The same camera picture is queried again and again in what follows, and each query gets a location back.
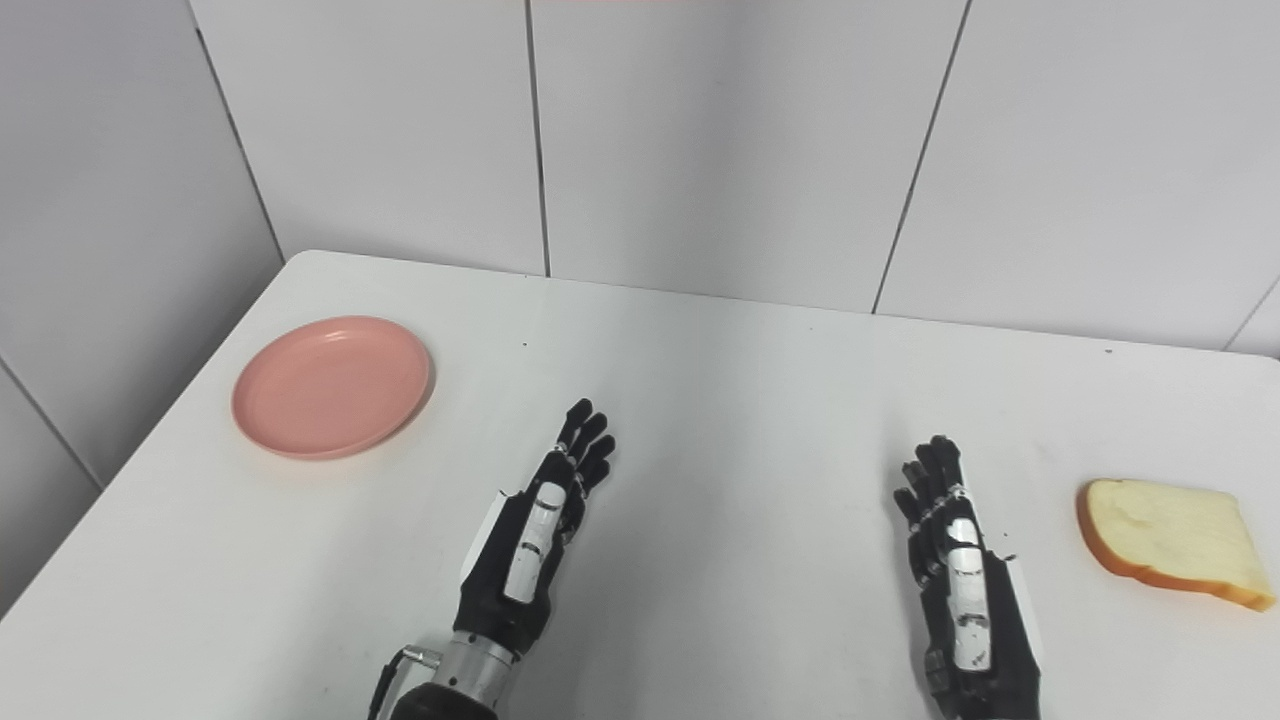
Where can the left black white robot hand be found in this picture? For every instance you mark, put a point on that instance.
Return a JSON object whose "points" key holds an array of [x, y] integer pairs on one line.
{"points": [[500, 600]]}

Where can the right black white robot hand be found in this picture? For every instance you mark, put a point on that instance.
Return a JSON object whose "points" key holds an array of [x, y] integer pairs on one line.
{"points": [[995, 650]]}

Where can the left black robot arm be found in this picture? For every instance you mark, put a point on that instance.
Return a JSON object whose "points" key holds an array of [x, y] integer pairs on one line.
{"points": [[455, 685]]}

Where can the slice of white bread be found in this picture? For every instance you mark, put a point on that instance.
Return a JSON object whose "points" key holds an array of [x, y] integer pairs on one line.
{"points": [[1170, 535]]}

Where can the pink round plate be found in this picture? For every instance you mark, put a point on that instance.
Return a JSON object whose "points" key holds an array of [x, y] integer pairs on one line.
{"points": [[330, 388]]}

